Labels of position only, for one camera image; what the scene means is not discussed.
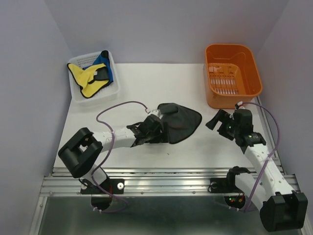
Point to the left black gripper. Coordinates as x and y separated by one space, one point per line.
161 136

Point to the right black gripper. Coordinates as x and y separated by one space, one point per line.
223 116

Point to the black and purple towel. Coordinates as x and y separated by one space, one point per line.
178 122

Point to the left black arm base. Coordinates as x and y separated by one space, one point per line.
113 186

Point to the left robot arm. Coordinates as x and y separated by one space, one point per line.
81 151

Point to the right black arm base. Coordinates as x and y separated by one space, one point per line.
220 185

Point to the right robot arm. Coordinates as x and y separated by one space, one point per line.
280 206

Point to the orange plastic basket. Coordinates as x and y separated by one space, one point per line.
231 75

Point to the white perforated basket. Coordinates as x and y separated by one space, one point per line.
108 93

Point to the blue towel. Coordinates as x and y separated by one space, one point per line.
104 74

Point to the yellow towel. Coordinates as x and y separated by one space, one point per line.
83 78

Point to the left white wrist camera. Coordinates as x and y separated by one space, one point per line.
155 112

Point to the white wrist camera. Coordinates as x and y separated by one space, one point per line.
239 105
155 112

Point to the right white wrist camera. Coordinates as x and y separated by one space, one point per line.
239 105

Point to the aluminium mounting rail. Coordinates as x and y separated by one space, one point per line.
140 182

